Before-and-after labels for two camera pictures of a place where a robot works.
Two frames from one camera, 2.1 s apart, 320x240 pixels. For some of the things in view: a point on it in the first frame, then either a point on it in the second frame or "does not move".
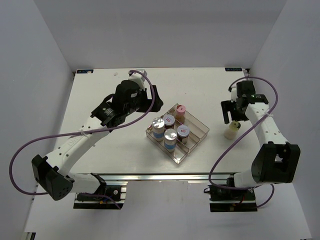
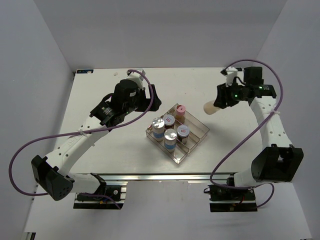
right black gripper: [227, 106] to [222, 96]
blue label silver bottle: [170, 136] does not move
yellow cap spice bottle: [231, 132] to [209, 108]
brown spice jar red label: [183, 134] does not move
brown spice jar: [169, 121] does not move
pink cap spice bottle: [180, 114] does not move
